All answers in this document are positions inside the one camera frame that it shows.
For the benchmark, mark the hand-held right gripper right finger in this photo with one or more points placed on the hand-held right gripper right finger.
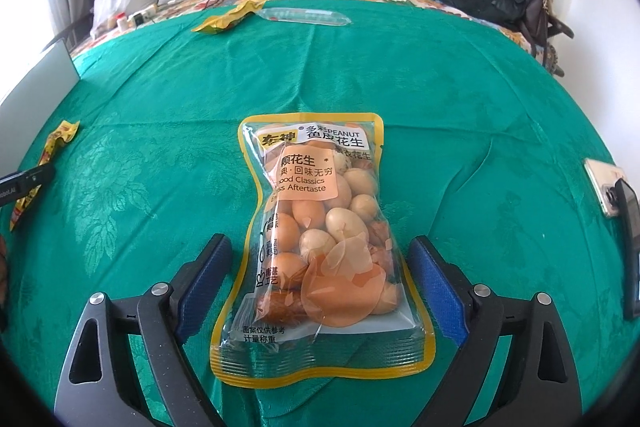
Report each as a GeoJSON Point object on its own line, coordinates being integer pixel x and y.
{"type": "Point", "coordinates": [435, 287]}

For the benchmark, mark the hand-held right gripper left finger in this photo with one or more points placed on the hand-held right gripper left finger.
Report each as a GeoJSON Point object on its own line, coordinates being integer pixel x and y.
{"type": "Point", "coordinates": [205, 292]}

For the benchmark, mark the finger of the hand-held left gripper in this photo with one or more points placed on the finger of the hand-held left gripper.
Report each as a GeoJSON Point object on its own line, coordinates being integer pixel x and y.
{"type": "Point", "coordinates": [30, 176]}

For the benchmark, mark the yellow cartoon snack packet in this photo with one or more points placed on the yellow cartoon snack packet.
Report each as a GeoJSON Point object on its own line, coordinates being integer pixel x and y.
{"type": "Point", "coordinates": [62, 134]}

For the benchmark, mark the white cardboard box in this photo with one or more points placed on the white cardboard box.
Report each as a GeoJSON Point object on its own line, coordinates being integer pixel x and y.
{"type": "Point", "coordinates": [35, 107]}

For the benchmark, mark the peanut packet yellow border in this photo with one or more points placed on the peanut packet yellow border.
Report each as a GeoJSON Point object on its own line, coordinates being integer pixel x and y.
{"type": "Point", "coordinates": [320, 227]}

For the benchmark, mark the clear sausage packet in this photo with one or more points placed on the clear sausage packet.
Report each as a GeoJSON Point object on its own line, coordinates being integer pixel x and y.
{"type": "Point", "coordinates": [300, 16]}

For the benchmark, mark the green blanket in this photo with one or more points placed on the green blanket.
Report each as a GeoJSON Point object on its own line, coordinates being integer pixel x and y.
{"type": "Point", "coordinates": [150, 107]}

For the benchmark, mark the dark wooden chair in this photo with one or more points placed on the dark wooden chair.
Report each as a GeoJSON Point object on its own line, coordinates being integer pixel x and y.
{"type": "Point", "coordinates": [75, 29]}

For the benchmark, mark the white bottle red cap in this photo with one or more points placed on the white bottle red cap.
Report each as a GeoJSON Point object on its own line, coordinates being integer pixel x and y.
{"type": "Point", "coordinates": [121, 23]}

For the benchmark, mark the clear plastic bag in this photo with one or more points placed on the clear plastic bag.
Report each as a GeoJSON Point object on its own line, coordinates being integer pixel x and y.
{"type": "Point", "coordinates": [112, 4]}

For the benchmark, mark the gold smartphone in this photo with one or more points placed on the gold smartphone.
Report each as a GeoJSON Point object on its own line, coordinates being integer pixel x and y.
{"type": "Point", "coordinates": [600, 187]}

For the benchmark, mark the white power strip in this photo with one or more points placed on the white power strip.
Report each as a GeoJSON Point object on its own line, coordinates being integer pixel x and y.
{"type": "Point", "coordinates": [142, 14]}

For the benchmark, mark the black flat device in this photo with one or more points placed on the black flat device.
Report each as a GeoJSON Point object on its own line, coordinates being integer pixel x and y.
{"type": "Point", "coordinates": [631, 247]}

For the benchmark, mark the dark brown handbag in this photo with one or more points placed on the dark brown handbag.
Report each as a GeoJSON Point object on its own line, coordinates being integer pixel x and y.
{"type": "Point", "coordinates": [537, 22]}

